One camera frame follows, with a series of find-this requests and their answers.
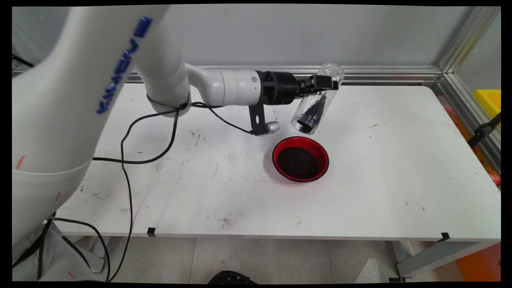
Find upright aluminium corner post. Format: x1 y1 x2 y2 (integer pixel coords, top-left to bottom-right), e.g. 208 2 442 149
438 6 500 74

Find red bowl with black rim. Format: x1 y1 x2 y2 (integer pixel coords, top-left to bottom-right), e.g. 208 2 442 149
273 136 330 183

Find short aluminium frame rail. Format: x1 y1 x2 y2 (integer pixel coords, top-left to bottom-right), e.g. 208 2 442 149
435 73 501 173

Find long aluminium frame rail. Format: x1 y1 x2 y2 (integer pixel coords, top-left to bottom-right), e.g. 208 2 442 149
124 65 442 85

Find black stand pole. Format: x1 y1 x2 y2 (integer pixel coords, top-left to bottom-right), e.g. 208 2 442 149
468 113 501 148

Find clear plastic jar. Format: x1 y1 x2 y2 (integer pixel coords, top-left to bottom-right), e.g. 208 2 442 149
290 63 345 135

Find black granules in bowl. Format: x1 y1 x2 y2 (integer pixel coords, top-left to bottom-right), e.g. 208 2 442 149
277 146 319 180

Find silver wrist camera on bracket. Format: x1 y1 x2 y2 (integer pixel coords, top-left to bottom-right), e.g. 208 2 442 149
248 94 281 136

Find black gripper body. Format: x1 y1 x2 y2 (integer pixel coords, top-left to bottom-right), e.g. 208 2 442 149
256 71 301 106

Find orange crate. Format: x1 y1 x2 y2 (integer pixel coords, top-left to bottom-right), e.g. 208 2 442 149
456 242 501 281

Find black object on floor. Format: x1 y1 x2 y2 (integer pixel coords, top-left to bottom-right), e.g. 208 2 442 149
207 270 258 284

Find black cable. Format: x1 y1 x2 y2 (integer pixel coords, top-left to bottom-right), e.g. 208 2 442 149
93 102 254 164
12 54 36 68
52 217 111 280
105 102 192 281

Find grey table leg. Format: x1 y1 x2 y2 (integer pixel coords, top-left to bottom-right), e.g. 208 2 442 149
394 239 500 278

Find yellow plastic bin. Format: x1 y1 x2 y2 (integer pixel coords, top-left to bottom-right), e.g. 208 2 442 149
474 89 501 129

